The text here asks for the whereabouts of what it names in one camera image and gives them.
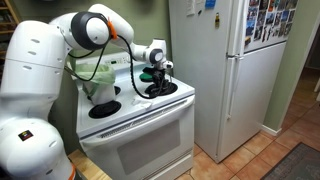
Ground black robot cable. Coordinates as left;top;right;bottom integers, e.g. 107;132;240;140
64;34;158;100

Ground photo magnets on fridge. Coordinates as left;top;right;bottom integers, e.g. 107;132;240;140
245;0;299;47

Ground white electric stove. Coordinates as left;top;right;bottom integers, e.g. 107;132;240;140
76;52;195;180

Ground black coil burner front left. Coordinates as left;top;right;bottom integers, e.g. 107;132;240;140
88;101;121;119

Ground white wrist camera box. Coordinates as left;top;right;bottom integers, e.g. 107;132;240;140
161;60;174;69

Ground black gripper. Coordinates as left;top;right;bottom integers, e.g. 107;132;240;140
152;69;168;97

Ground patterned grey floor rug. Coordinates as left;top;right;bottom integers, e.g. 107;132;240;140
260;142;320;180

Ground white refrigerator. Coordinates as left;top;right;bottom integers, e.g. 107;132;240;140
169;0;289;163

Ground green round pad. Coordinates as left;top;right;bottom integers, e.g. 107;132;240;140
139;73;152;82

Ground green trash bag liner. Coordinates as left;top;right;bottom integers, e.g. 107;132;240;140
72;64;116;97

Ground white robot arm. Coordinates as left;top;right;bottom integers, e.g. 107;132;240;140
0;4;166;180

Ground black coil burner front right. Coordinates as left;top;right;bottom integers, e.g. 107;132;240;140
145;82;178;97

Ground white trash can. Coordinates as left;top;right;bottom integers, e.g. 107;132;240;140
82;82;116;105

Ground white tissue paper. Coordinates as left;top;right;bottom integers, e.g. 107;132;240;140
132;98;153;109

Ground wooden shelf rack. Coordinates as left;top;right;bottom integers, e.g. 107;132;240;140
0;0;20;35

